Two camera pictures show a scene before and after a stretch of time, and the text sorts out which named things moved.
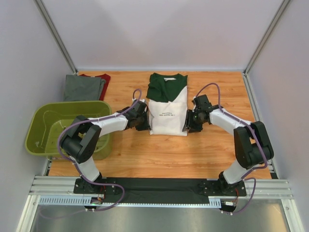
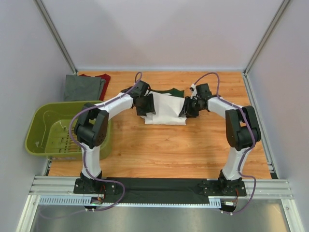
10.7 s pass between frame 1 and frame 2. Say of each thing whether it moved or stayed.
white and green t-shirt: moved
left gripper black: moved
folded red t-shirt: stayed
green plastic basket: stayed
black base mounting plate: stayed
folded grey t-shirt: stayed
